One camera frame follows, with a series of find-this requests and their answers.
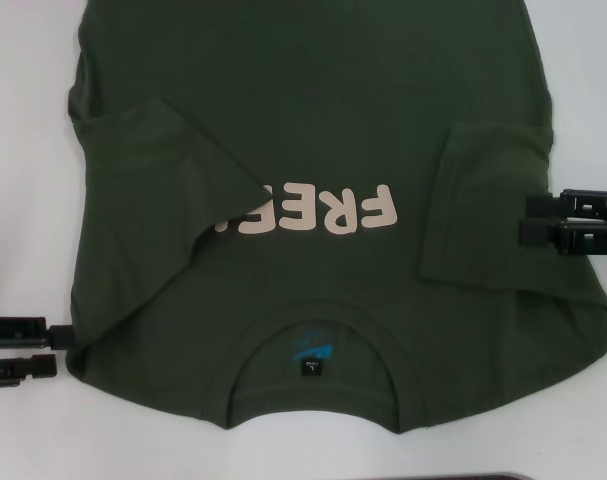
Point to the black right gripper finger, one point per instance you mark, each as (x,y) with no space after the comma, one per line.
(573,205)
(573,237)

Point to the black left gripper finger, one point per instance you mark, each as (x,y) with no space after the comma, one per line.
(28,367)
(18,330)

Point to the dark green FREE t-shirt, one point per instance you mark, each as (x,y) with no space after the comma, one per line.
(308,100)

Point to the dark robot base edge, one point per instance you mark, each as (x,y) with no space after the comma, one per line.
(533,476)

